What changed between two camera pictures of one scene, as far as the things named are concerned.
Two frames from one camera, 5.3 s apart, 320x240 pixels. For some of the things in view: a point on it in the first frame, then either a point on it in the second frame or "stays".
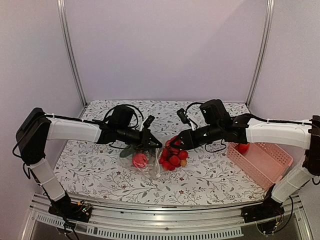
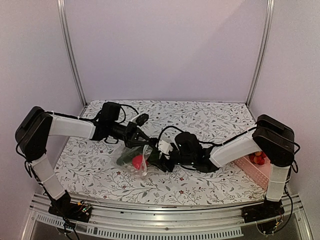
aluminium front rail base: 120,221 stays
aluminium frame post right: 270,12 stays
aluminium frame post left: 66,33 stays
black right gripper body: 199,140 -> 164,164
